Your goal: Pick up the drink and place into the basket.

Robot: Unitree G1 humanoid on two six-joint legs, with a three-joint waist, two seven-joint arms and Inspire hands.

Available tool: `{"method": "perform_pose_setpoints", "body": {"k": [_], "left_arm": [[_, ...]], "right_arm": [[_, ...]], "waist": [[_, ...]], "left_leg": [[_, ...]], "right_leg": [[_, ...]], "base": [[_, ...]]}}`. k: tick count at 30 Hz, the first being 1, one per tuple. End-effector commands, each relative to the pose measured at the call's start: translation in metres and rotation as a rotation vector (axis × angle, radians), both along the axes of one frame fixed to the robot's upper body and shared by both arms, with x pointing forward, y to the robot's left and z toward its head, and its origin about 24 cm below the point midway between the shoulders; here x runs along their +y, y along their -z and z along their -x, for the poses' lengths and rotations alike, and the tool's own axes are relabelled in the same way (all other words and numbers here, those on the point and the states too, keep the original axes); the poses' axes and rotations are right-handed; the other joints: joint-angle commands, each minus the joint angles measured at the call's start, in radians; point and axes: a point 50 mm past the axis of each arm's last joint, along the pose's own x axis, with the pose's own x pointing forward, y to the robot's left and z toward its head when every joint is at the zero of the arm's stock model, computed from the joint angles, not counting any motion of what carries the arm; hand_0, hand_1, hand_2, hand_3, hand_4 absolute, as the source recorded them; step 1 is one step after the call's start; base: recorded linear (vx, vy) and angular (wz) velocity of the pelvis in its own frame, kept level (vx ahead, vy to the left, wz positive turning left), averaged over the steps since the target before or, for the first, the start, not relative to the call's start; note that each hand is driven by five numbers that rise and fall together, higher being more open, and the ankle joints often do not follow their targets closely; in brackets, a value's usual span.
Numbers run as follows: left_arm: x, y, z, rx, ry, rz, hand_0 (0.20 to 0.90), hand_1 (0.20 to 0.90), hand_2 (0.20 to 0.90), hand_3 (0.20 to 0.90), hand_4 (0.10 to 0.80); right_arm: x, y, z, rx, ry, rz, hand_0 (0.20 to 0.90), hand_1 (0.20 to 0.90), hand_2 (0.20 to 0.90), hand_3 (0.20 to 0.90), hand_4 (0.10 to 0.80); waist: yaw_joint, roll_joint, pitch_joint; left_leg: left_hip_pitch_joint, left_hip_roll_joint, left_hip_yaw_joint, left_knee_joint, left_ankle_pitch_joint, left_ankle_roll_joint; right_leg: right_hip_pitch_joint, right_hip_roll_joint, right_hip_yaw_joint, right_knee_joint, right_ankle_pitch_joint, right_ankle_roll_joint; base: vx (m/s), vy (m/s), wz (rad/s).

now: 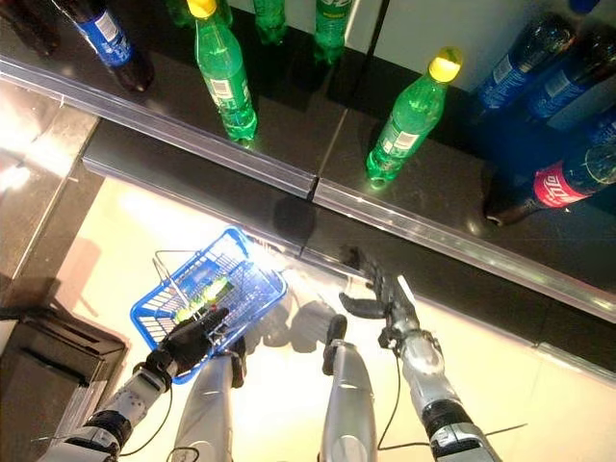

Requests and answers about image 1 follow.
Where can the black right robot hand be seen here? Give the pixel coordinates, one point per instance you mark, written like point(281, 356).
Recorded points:
point(397, 308)

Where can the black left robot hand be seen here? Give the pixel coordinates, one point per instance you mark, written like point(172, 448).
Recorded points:
point(187, 344)

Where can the blue plastic shopping basket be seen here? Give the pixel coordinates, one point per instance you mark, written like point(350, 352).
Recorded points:
point(149, 313)

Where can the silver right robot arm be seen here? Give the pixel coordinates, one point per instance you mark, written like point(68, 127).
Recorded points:
point(423, 370)

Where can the green plastic drink bottle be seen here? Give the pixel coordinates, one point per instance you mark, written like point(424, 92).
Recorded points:
point(207, 293)

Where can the silver left robot leg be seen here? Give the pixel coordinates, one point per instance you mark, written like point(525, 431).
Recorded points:
point(212, 409)

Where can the silver robot leg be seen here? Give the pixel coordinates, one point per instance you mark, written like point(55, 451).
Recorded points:
point(212, 409)
point(346, 399)

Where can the silver right robot leg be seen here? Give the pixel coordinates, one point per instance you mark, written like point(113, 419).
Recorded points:
point(346, 399)

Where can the black cabinet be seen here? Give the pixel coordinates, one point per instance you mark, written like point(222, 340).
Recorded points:
point(53, 366)

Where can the cola bottle blue label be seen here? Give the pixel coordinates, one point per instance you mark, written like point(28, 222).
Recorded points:
point(568, 91)
point(520, 72)
point(110, 43)
point(604, 130)

